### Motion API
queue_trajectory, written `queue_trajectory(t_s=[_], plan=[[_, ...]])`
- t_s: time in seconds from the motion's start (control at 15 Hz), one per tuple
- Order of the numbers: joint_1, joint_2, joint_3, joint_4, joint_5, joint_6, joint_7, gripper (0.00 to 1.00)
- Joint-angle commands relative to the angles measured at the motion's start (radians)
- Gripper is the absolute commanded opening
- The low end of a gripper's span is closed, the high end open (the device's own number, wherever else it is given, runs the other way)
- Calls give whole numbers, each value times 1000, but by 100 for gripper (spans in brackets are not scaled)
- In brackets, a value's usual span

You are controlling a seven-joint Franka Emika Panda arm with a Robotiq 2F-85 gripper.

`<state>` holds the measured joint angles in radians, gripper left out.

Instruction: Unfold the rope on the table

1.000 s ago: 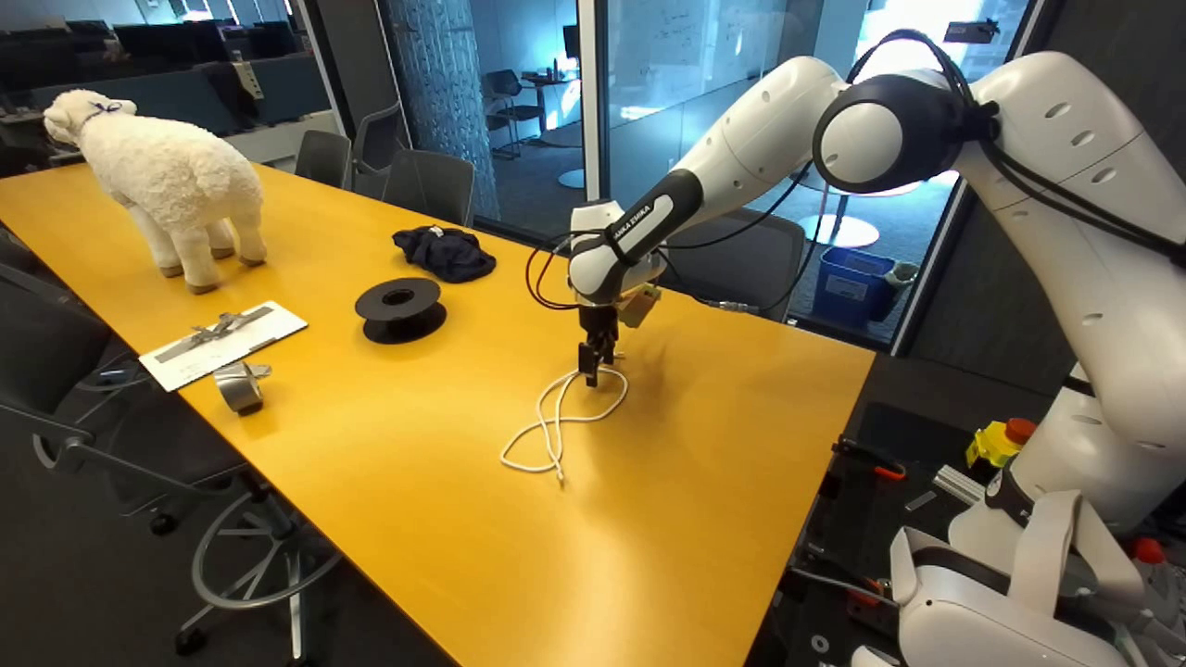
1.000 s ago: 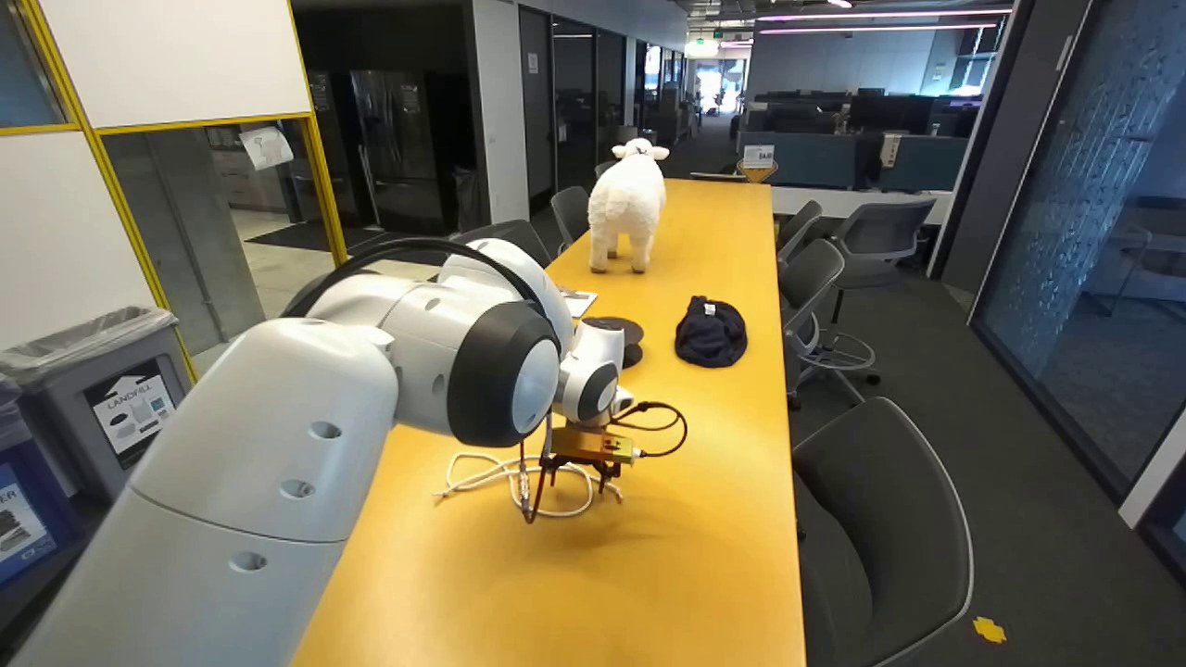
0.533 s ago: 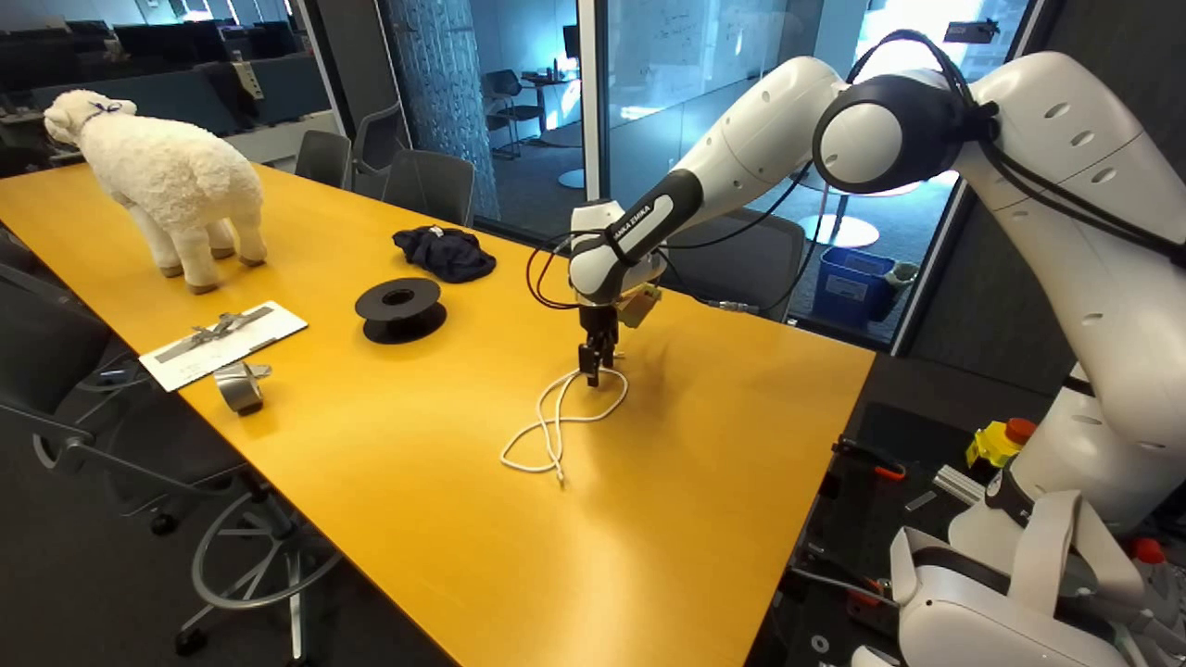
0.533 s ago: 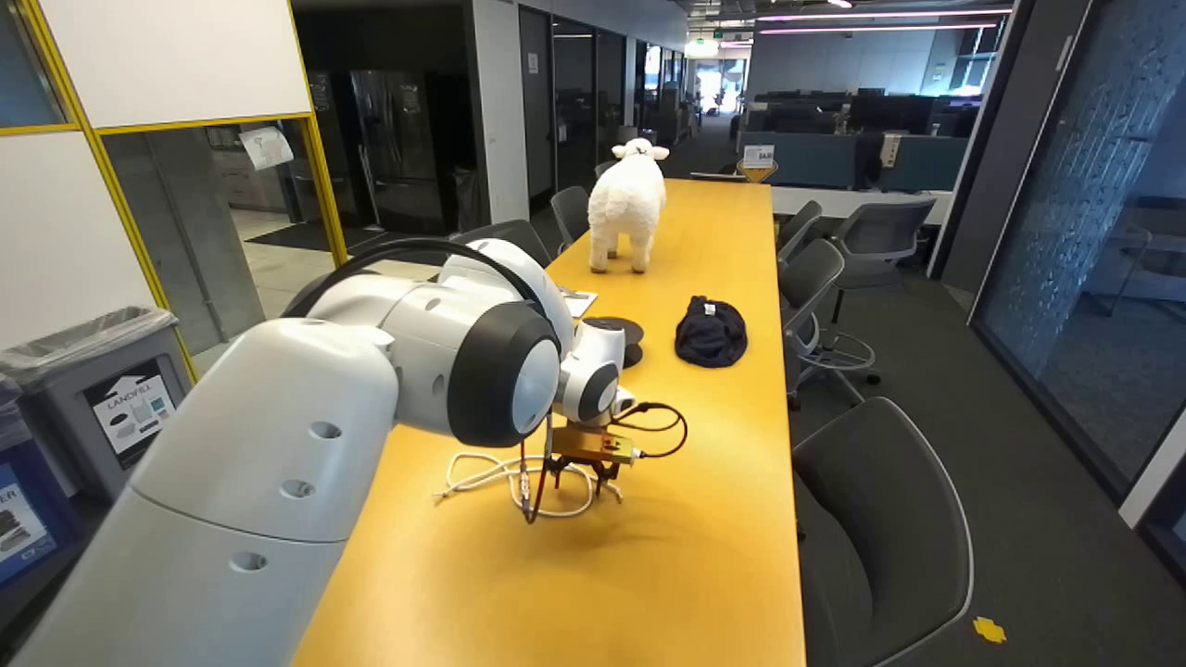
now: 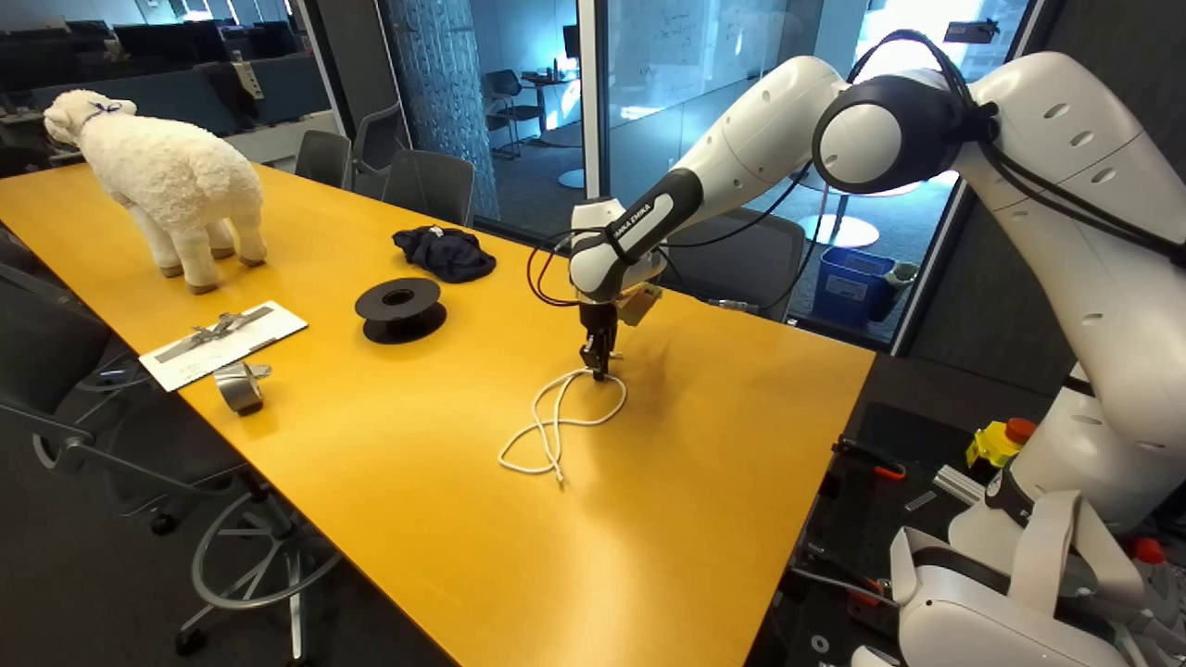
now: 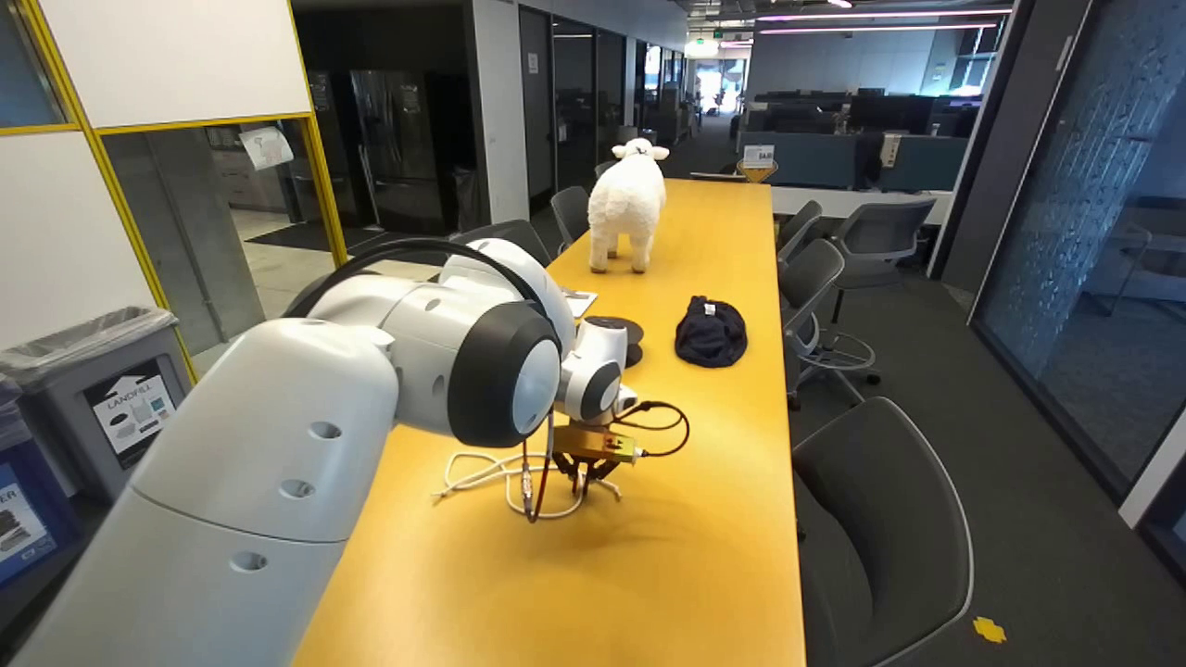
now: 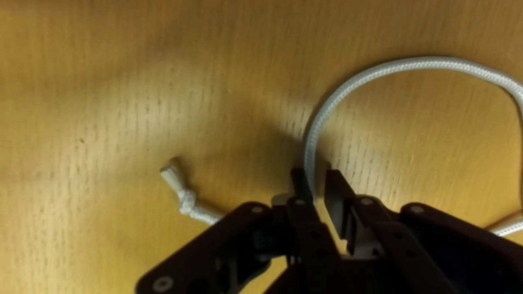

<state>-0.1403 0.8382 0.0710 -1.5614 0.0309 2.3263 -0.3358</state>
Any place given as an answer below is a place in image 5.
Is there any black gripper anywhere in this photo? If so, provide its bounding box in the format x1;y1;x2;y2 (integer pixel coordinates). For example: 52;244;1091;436
575;294;624;380

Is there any white printed paper sheet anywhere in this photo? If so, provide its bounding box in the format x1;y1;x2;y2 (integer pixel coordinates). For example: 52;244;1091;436
136;300;312;397

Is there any yellowish wrist camera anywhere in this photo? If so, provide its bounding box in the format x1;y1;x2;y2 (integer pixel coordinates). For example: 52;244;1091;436
614;283;666;329

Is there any white plush sheep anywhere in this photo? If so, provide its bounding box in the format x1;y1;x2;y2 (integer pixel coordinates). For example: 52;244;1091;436
40;86;271;296

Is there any large grey office chair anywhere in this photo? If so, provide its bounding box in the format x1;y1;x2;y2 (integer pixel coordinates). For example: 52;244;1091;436
624;196;808;318

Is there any black filament spool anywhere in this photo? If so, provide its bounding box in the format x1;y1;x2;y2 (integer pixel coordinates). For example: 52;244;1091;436
354;274;448;347

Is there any yellow red emergency stop button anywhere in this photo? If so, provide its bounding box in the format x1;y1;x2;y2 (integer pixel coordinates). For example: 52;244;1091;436
965;413;1037;473

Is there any blue bin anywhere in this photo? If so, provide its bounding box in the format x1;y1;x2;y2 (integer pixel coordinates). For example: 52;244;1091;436
812;244;921;342

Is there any small grey tape dispenser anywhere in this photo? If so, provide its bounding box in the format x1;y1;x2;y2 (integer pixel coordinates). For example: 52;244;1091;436
215;358;273;418

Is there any white VR headset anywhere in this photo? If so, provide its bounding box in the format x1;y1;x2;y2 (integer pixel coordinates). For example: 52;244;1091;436
886;484;1147;667

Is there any round white table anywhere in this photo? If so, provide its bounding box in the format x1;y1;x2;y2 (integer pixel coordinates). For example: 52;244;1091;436
792;211;884;253

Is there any white rope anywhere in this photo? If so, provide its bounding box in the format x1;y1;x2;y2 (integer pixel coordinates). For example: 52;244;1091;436
493;364;635;490

